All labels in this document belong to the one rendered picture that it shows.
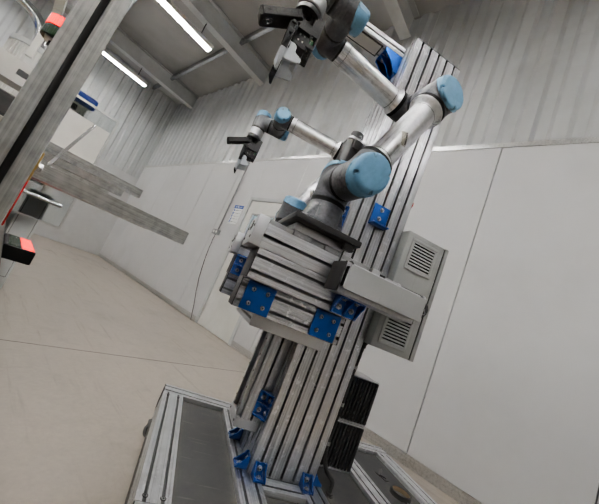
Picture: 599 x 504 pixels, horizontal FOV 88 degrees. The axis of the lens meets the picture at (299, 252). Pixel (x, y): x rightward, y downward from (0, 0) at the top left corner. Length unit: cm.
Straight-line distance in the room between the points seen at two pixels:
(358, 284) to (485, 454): 209
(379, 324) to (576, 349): 176
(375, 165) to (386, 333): 63
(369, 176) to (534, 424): 219
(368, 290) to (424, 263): 49
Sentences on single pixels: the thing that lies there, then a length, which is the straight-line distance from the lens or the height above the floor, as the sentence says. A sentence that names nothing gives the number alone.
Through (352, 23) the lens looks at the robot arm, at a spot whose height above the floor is 158.
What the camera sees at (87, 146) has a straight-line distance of 350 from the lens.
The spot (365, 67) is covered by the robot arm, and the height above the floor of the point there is 160.
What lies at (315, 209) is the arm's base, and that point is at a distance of 96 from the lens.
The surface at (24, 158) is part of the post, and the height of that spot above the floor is 82.
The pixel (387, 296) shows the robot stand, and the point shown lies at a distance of 89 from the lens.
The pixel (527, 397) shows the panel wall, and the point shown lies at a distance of 273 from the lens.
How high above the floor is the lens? 79
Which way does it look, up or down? 9 degrees up
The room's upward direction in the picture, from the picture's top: 22 degrees clockwise
